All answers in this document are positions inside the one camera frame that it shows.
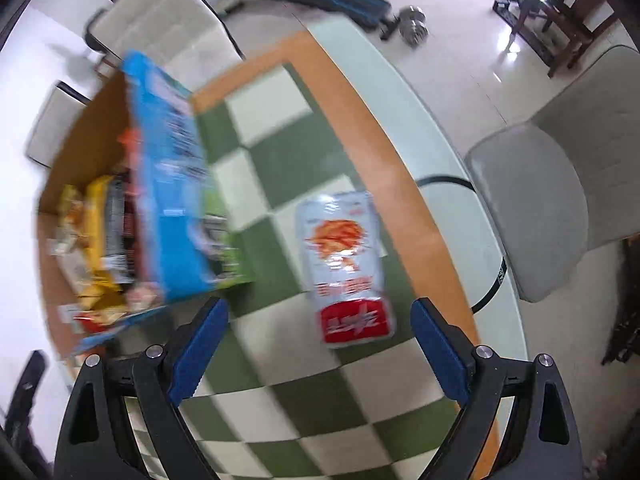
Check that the white padded chair left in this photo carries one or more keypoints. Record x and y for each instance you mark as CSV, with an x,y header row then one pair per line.
x,y
58,114

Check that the grey fabric chair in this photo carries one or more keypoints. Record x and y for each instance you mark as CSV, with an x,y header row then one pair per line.
x,y
566,180

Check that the orange chip bag right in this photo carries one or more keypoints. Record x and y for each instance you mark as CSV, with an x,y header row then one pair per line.
x,y
130,142

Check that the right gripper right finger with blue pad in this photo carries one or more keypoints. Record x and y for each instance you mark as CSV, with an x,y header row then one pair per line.
x,y
541,440

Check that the green checkered table mat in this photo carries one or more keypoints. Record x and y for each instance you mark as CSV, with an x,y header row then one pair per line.
x,y
316,148

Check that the yellow black snack bag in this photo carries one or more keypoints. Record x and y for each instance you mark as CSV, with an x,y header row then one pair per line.
x,y
109,243

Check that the cardboard milk box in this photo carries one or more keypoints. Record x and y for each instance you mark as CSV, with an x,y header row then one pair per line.
x,y
185,246

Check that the dark wooden chair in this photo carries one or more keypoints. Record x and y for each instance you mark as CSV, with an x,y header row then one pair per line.
x,y
531,19

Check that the white red chicken feet packet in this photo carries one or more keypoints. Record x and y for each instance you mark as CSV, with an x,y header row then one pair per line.
x,y
340,243

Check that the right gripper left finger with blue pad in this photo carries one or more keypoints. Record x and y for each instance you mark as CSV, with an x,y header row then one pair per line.
x,y
97,441

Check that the white padded chair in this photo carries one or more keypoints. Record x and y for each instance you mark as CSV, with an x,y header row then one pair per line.
x,y
186,38
58,114

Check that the chrome dumbbell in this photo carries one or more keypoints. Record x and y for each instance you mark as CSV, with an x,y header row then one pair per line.
x,y
412,26

